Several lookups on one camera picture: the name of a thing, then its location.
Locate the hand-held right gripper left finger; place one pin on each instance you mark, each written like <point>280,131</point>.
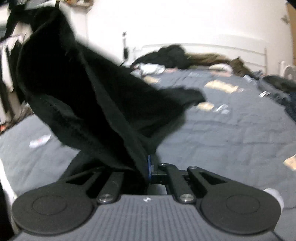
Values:
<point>111,185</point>

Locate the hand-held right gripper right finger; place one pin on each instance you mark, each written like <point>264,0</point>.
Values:
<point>149,169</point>

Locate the black t-shirt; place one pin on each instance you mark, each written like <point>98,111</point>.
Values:
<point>81,92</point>

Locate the grey quilted blanket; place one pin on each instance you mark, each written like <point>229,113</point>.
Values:
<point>219,139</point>

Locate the white sweatshirt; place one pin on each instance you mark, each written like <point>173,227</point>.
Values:
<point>150,68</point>

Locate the black puffer jacket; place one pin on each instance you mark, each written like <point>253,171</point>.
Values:
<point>168,56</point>

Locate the black hairbrush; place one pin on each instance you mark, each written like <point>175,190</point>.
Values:
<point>125,49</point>

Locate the olive folded blanket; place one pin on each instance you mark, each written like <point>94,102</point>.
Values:
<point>205,59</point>

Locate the tabby cat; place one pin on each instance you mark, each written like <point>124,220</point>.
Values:
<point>239,66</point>

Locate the white headboard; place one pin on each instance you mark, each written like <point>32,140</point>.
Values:
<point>231,44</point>

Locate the dark green folded garment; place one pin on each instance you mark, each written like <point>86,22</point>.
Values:
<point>277,82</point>

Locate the white fan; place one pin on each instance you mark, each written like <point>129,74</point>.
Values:
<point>289,70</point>

